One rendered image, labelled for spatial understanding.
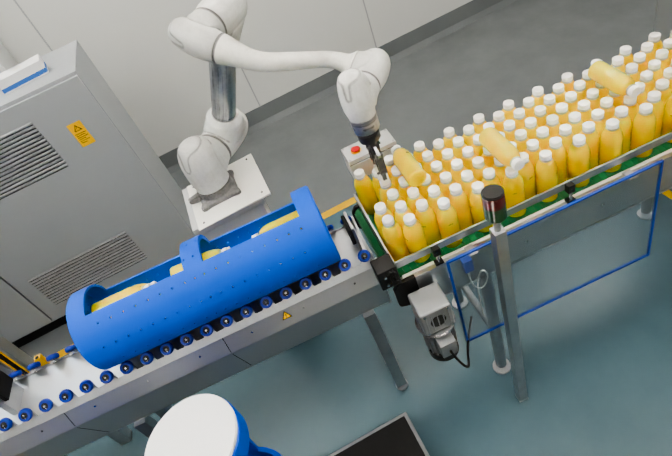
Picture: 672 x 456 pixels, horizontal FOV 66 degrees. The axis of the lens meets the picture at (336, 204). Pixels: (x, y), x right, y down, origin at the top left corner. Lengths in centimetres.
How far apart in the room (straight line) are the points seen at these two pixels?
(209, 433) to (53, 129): 201
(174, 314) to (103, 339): 23
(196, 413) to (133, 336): 35
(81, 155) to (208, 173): 117
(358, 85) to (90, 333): 113
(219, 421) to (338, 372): 124
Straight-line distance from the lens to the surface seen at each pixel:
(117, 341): 183
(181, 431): 164
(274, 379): 285
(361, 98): 159
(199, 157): 213
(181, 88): 441
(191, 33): 176
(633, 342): 268
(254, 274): 168
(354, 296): 189
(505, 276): 175
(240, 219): 224
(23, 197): 334
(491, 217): 152
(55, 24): 424
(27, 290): 376
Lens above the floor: 230
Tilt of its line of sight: 41 degrees down
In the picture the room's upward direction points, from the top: 23 degrees counter-clockwise
